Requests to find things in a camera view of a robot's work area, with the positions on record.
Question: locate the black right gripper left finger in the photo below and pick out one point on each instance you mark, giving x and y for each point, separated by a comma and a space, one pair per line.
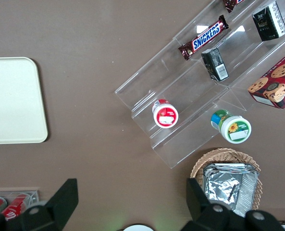
60, 199

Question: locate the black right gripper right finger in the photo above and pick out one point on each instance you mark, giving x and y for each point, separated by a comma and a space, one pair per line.
197, 204

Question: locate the light wicker basket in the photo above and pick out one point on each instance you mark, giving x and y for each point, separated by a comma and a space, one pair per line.
219, 155

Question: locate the cream plastic tray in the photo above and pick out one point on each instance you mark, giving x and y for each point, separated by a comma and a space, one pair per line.
12, 101

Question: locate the clear acrylic bottle rack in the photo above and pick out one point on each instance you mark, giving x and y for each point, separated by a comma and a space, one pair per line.
34, 195

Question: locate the green lid white jar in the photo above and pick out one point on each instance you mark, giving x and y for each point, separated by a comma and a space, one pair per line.
236, 128

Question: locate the red lid white jar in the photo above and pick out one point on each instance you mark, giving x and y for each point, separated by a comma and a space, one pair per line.
165, 116

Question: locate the clear acrylic stepped shelf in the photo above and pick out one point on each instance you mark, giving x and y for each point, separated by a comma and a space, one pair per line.
192, 79

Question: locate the small black carton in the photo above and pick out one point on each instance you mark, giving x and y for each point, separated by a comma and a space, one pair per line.
268, 21
215, 63

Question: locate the red tartan cookie box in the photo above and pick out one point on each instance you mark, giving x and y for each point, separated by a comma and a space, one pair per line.
276, 84

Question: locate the Snickers chocolate bar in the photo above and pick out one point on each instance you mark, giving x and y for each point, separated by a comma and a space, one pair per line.
230, 4
206, 36

